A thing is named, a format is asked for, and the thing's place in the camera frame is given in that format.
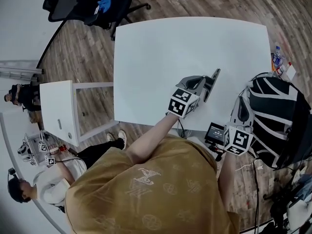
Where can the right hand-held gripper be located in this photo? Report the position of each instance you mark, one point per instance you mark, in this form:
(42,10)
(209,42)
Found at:
(237,139)

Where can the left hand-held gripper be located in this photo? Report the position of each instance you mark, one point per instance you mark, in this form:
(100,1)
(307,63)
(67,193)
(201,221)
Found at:
(176,106)

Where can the silver metal binder clip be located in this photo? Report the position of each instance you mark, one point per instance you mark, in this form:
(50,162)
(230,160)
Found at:
(213,82)

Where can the person's right forearm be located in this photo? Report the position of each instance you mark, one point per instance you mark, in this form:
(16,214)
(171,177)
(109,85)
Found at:
(228,179)

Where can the person's left forearm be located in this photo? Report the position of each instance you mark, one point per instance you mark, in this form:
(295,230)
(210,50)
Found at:
(151,142)

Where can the black white striped backpack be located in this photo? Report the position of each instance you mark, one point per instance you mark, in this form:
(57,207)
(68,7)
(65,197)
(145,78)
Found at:
(270,121)

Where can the small black monitor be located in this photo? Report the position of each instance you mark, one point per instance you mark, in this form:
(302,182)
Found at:
(214,131)

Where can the bottle with orange cap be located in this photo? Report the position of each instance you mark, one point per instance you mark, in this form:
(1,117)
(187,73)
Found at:
(282,69)

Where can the small white box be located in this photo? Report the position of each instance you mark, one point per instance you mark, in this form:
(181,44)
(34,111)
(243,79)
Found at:
(291,73)

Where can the clear water bottle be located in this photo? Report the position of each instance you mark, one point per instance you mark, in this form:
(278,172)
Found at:
(278,56)

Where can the blue cloth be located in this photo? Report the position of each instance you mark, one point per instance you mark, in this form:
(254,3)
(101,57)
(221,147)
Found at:
(105,1)

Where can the person's mustard patterned shirt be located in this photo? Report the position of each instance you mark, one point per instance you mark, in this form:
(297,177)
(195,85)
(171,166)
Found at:
(151,203)

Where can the black jacket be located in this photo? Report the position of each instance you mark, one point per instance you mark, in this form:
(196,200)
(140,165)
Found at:
(87,6)

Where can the small white side table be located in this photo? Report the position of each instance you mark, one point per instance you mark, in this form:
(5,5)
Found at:
(56,101)

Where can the red tool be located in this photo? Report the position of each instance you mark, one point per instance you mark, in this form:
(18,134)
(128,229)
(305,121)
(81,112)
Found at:
(63,149)

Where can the black mesh office chair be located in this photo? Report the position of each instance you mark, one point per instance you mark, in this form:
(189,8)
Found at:
(61,4)

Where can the aluminium rail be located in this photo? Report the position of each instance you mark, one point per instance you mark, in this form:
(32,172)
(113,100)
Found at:
(19,69)

